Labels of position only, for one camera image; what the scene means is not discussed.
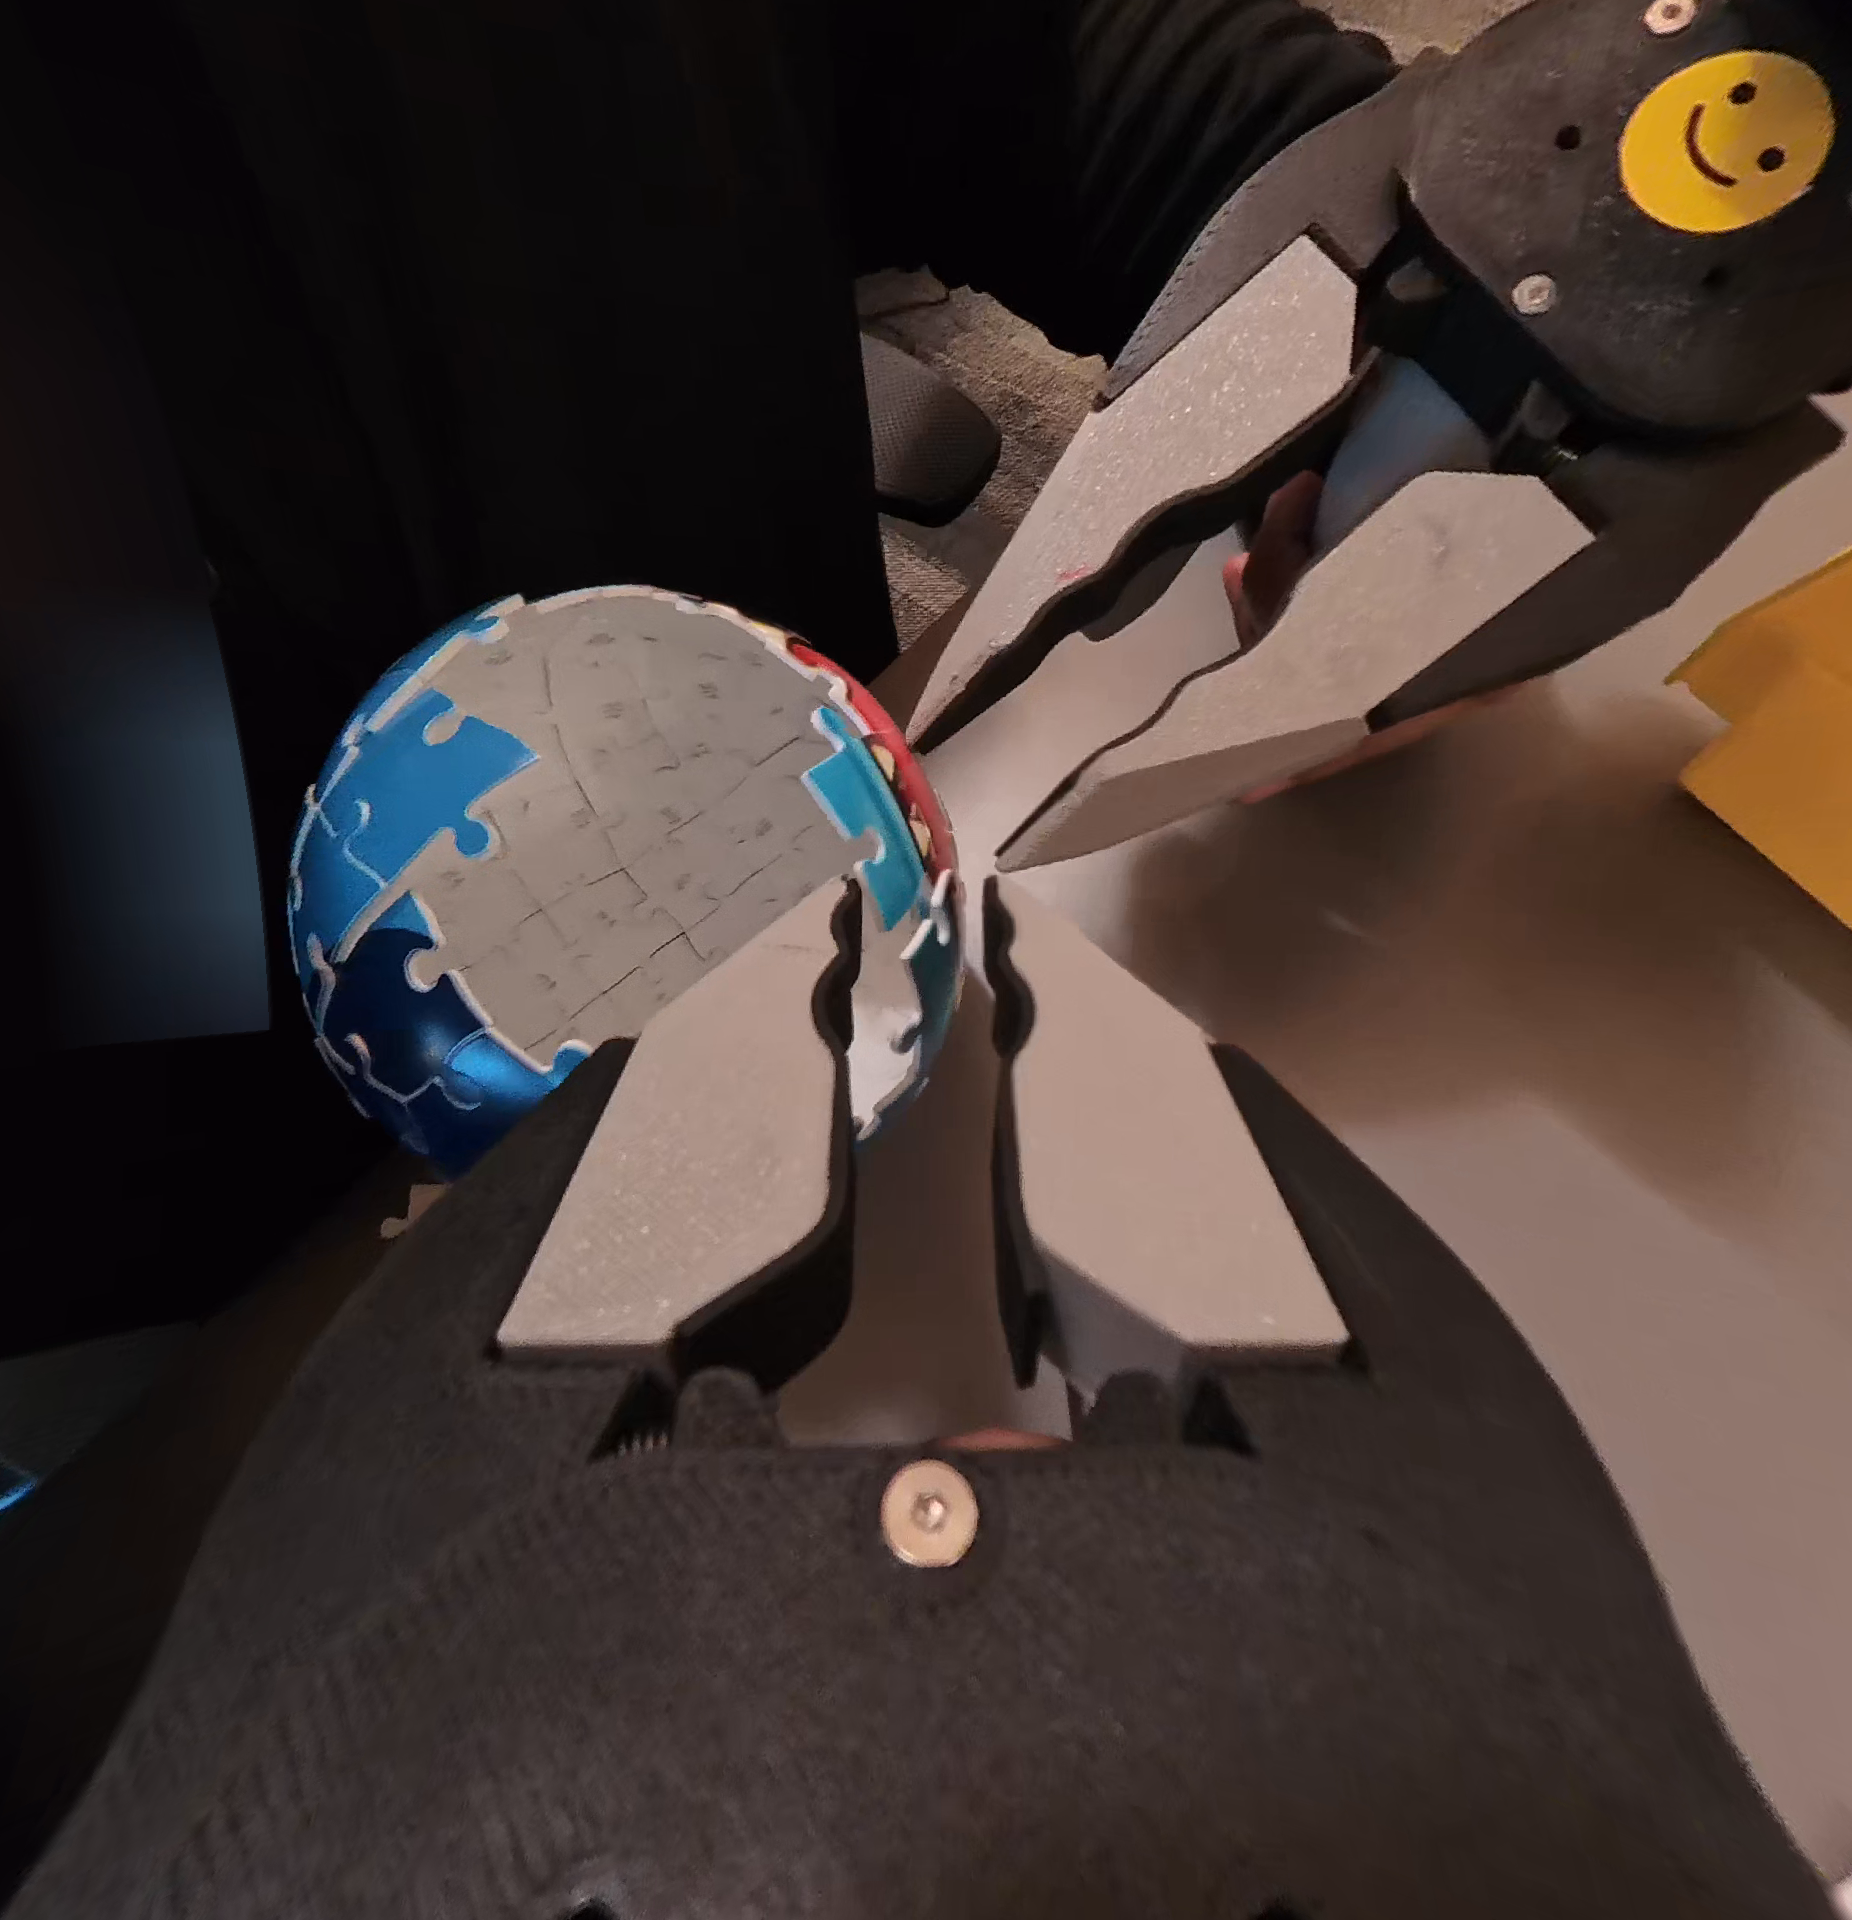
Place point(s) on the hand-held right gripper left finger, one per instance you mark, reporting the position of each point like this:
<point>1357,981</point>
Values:
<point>687,1187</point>

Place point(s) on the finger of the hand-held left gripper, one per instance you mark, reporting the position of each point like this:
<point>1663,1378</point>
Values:
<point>1164,433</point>
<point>1363,632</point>

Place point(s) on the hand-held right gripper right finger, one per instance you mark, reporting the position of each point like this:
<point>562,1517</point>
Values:
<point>1151,1202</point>

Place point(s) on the blue monster puzzle ball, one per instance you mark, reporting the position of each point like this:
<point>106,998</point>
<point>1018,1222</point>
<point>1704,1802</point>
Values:
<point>642,750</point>

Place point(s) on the person's left forearm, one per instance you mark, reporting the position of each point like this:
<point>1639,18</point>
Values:
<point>1164,150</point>

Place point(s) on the person's left hand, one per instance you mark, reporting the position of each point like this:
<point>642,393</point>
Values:
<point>1274,557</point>

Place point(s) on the dark mesh chair armrest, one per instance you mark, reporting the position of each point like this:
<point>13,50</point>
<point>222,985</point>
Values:
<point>926,429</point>

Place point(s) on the yellow plastic bin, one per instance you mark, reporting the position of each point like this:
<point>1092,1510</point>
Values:
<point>1813,750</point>

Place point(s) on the person's black top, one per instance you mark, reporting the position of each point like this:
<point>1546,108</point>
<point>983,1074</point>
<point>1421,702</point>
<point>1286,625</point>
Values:
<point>417,300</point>

